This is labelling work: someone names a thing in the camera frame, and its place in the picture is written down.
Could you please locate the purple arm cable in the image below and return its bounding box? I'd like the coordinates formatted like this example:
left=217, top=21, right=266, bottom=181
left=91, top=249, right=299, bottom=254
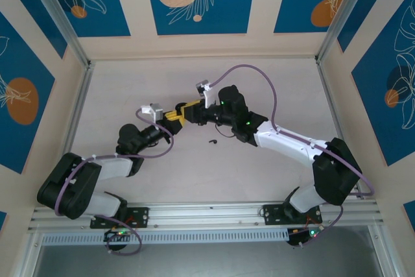
left=54, top=108, right=176, bottom=256
left=209, top=64, right=376, bottom=248

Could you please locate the blue poster orange circle leaf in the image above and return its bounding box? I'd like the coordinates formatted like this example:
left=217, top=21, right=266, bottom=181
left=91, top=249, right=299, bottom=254
left=0, top=12, right=56, bottom=175

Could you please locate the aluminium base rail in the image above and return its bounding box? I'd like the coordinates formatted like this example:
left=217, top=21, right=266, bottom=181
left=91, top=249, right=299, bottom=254
left=27, top=200, right=385, bottom=231

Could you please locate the aluminium frame profile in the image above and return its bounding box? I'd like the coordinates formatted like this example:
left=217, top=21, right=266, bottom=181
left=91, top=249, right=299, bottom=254
left=18, top=230, right=45, bottom=277
left=368, top=224, right=398, bottom=277

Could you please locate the blue poster dotted beige egg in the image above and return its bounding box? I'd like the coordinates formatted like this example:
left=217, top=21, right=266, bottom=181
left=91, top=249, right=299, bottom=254
left=403, top=200, right=415, bottom=223

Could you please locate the blue poster fern orange circle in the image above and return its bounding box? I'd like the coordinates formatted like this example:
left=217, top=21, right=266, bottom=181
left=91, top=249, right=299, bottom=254
left=273, top=0, right=361, bottom=34

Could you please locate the control board with LEDs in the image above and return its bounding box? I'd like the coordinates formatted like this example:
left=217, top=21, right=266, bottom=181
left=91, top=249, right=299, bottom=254
left=287, top=227, right=321, bottom=248
left=102, top=228, right=131, bottom=243

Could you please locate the grey slotted cable duct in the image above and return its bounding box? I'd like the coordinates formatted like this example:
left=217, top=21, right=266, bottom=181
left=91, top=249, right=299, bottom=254
left=41, top=228, right=290, bottom=246

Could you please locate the aluminium corner post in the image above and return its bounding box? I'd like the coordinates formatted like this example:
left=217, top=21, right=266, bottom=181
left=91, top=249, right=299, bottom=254
left=24, top=0, right=92, bottom=67
left=316, top=0, right=372, bottom=64

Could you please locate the aluminium side rail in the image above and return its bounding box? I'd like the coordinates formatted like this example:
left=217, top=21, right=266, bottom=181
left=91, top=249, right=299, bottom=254
left=316, top=59, right=361, bottom=193
left=60, top=61, right=95, bottom=169

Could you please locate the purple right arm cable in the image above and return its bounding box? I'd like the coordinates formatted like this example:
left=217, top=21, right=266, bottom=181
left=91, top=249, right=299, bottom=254
left=209, top=64, right=376, bottom=248

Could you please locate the blue poster beige circle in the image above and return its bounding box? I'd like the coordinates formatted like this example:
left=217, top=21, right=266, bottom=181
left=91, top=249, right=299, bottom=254
left=143, top=0, right=259, bottom=36

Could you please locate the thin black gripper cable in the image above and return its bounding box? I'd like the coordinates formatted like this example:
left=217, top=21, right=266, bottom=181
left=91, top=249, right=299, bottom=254
left=214, top=125, right=235, bottom=139

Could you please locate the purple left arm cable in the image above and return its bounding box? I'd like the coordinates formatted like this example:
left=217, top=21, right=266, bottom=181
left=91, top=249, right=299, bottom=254
left=54, top=108, right=176, bottom=256

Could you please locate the blue poster white flower print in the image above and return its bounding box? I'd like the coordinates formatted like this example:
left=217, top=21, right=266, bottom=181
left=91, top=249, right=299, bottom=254
left=32, top=0, right=132, bottom=38
left=351, top=0, right=415, bottom=167

